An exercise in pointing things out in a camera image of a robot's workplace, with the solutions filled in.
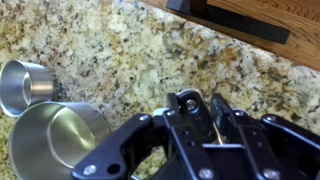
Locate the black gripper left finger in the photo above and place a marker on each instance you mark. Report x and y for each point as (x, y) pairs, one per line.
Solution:
(113, 146)

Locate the medium silver measuring cup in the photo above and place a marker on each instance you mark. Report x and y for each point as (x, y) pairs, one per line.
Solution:
(33, 86)

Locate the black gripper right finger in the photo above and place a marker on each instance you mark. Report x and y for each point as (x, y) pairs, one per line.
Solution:
(266, 146)

